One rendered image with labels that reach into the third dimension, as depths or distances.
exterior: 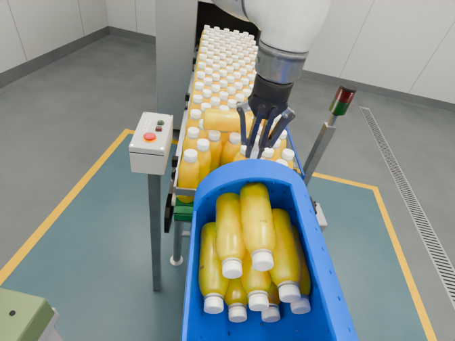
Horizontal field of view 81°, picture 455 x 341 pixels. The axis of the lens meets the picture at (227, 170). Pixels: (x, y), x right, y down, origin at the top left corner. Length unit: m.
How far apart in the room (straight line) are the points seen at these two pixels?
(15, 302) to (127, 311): 1.13
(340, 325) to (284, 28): 0.44
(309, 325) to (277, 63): 0.51
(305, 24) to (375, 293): 1.90
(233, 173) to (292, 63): 0.24
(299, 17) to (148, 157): 0.54
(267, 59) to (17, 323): 0.60
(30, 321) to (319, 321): 0.52
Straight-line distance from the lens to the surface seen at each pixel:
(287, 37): 0.48
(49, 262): 1.95
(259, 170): 0.56
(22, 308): 0.61
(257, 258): 0.51
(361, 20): 4.81
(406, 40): 5.07
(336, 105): 1.07
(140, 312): 1.70
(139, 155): 0.82
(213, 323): 0.64
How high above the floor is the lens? 1.58
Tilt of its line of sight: 41 degrees down
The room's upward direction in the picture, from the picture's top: 12 degrees clockwise
